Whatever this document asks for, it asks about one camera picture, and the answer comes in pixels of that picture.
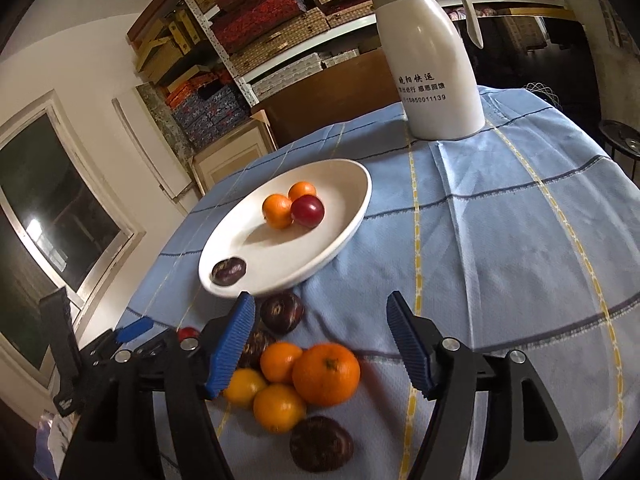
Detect small orange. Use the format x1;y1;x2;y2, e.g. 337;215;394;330
221;368;268;408
259;341;304;385
253;383;307;435
262;194;294;230
288;181;318;202

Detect dark water chestnut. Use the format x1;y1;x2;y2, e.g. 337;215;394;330
236;329;273;371
289;415;354;473
260;291;304;334
211;256;248;287

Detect grey stone slab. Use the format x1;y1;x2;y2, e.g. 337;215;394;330
136;82;196;161

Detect round metal stool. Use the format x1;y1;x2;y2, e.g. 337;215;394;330
597;119;640;161

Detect light wood picture frame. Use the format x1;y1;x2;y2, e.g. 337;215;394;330
192;120;278;193

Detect brown wooden cabinet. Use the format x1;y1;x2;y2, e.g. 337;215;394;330
250;47;407;150

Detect stack of gold boxes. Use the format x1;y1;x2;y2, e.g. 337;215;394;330
127;7;201;73

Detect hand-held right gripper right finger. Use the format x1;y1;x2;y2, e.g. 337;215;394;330
386;290;583;480

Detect blue checked tablecloth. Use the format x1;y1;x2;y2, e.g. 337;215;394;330
117;84;636;480

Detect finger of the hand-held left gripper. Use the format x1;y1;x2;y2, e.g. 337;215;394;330
80;316;154;361
134;338;173;358

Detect stack of white flat boxes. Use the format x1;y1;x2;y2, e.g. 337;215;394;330
252;50;361;101

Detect stack of red patterned boxes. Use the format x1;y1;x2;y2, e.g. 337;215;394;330
212;0;308;53

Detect red plum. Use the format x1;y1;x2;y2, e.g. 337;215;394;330
291;195;326;229

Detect stack of blue floral boxes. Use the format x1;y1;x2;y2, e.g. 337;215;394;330
170;82;251;151

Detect large tangerine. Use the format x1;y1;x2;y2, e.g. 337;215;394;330
292;342;361;407

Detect white board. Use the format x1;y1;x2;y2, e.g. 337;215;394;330
112;95;201;201

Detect white metal shelf rack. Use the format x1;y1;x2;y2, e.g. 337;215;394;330
172;0;581;108

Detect white thermos jug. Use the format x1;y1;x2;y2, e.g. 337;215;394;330
361;0;487;141

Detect wire mesh cover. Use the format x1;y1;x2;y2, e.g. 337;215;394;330
525;82;558;106

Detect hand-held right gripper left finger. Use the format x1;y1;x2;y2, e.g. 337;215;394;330
62;291;257;480

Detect white oval plate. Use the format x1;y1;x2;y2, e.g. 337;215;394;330
198;158;372;298

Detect white framed window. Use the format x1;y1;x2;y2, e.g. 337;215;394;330
0;90;146;386

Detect stack of woven tan boxes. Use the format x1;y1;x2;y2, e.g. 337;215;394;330
182;0;436;81

